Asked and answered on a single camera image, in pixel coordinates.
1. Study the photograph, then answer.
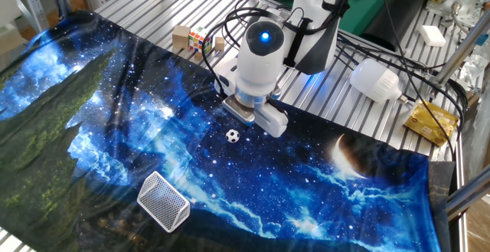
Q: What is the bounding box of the black rolled mat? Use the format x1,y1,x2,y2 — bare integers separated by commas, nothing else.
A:
361,0,432,52

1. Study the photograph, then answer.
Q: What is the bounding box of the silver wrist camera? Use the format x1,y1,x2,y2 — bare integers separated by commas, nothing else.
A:
221,95,256,126

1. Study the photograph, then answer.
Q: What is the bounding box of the Rubik's cube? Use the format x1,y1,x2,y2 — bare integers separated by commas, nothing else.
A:
188,26,214,54

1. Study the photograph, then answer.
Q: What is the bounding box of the galaxy print cloth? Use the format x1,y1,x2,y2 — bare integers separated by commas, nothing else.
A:
0,9,443,252

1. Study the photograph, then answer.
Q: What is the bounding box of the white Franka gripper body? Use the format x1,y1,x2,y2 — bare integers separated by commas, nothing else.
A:
213,58,289,139

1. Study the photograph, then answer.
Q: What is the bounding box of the white LED light bulb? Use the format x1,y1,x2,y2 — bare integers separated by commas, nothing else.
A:
349,57,409,104

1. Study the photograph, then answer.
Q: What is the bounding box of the white mesh mini goal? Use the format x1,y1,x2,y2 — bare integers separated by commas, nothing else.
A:
136,170,191,234

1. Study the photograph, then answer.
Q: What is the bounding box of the aluminium frame post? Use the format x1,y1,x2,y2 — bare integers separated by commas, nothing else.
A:
431,8,490,89

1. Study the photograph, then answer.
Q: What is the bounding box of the black camera cable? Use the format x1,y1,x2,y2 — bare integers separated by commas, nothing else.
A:
200,5,298,106

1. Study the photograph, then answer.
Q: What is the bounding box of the medium wooden block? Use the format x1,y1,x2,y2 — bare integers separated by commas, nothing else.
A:
171,25,191,50

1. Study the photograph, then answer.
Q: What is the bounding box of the gold foil packet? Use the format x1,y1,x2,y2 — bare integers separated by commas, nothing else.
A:
403,100,459,147

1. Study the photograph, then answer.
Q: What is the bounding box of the white rectangular block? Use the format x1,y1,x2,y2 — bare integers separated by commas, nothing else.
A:
418,25,447,47

